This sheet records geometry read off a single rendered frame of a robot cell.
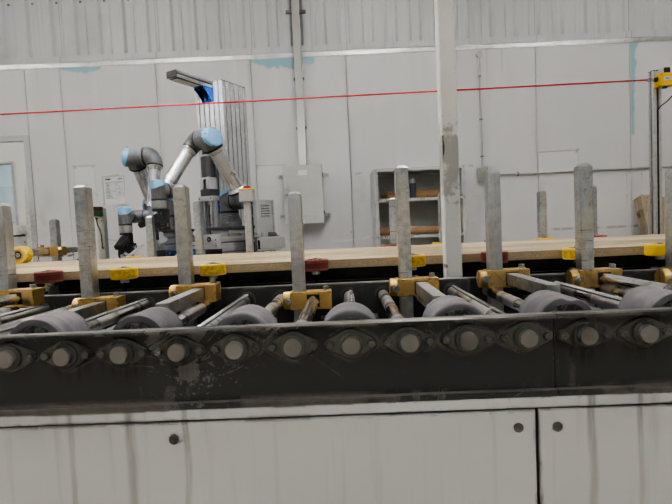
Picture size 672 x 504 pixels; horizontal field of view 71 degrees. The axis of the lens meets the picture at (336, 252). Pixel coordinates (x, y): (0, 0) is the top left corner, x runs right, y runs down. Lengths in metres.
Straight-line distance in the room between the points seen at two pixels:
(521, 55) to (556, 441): 5.06
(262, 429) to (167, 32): 5.15
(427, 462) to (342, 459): 0.15
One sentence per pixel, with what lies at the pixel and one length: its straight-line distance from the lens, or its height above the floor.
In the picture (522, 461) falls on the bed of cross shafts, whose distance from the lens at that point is 0.95.
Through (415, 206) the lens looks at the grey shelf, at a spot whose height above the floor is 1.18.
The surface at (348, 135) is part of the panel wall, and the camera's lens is 5.17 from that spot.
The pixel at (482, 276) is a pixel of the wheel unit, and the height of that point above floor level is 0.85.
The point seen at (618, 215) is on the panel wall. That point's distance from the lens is 5.93.
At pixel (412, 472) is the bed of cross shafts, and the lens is 0.92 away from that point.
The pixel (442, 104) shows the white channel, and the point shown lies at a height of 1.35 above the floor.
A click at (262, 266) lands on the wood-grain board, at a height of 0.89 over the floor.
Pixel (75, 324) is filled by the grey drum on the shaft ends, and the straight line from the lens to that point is 1.10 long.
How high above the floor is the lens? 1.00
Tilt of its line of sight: 3 degrees down
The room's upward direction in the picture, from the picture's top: 3 degrees counter-clockwise
